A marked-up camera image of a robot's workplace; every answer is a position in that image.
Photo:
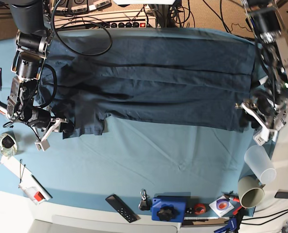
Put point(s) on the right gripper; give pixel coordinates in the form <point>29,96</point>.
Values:
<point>43,119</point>

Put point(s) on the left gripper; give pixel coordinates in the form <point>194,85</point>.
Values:
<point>272,114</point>

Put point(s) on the white packaged box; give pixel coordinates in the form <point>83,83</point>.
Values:
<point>261,136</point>

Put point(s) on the dark blue T-shirt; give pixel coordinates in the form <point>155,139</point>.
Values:
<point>151,79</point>

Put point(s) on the light blue table cloth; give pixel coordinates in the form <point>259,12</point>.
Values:
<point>164,159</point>

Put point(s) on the purple disc sleeve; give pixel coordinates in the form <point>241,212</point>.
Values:
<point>221,206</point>

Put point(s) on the red tape roll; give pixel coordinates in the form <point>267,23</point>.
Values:
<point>199,209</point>

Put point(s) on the white red syringe package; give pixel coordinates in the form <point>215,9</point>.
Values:
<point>33,194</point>

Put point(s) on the black key fob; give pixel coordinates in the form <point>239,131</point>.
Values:
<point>145,203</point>

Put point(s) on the blue clamp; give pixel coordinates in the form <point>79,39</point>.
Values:
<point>232,226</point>

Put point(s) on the black cable ties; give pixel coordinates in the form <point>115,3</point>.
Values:
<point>21,170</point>

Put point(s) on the white power strip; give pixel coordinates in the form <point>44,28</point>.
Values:
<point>113,18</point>

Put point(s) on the beige green mug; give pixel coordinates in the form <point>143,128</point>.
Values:
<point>250,192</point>

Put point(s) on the black remote control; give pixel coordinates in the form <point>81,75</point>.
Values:
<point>121,208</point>

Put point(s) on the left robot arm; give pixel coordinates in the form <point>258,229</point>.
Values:
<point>271,50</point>

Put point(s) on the red handled pliers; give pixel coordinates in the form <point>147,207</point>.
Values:
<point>231,196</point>

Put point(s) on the clear tape roll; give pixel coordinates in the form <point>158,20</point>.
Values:
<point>8,145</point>

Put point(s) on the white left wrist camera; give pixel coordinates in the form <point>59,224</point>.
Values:
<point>273,134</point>

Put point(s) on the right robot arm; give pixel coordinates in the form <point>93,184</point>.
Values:
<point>31,57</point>

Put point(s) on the blue box with knob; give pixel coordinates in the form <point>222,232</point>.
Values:
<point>168,208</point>

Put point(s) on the translucent plastic cup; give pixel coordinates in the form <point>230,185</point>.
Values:
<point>260,164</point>

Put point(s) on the white paper strip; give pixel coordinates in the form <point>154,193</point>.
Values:
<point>27,182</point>

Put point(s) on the black power adapter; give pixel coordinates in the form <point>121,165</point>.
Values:
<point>281,195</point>

